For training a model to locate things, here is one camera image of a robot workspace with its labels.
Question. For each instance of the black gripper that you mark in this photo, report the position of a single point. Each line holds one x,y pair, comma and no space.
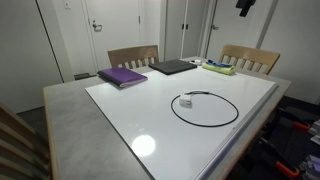
246,3

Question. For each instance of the wooden slat-back chair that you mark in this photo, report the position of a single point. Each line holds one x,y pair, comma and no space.
20,143
250,53
133,52

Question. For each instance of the white closet door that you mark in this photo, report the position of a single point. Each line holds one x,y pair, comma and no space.
195,33
174,33

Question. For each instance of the yellow-green cloth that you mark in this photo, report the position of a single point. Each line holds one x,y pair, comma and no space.
218,69

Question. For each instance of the small white box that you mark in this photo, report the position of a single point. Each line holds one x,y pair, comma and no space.
196,62

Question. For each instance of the white door with deadbolt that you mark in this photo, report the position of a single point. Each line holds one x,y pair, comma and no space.
116,36

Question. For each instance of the white whiteboard sheet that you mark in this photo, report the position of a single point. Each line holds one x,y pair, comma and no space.
150,110

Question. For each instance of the purple notebook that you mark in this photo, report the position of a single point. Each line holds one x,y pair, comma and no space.
121,76

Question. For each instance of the aluminium extrusion rails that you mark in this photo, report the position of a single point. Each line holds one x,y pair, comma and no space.
313,166

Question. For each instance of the small white light switch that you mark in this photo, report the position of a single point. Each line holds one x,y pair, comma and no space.
67,4

